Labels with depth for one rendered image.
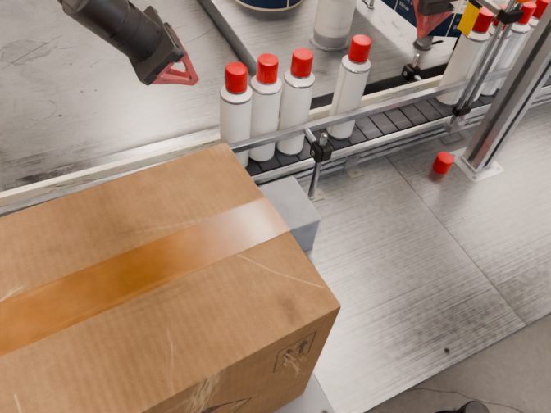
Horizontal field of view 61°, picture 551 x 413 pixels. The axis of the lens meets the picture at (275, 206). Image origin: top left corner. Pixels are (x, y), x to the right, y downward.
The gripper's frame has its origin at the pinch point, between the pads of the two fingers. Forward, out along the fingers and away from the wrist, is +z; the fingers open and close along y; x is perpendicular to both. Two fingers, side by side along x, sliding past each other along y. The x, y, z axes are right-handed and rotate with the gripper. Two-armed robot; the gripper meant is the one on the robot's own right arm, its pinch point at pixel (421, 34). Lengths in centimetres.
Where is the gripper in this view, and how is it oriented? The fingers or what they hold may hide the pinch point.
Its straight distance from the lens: 103.3
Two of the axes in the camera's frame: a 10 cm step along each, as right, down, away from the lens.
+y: -8.9, 3.1, -3.3
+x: 4.4, 7.4, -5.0
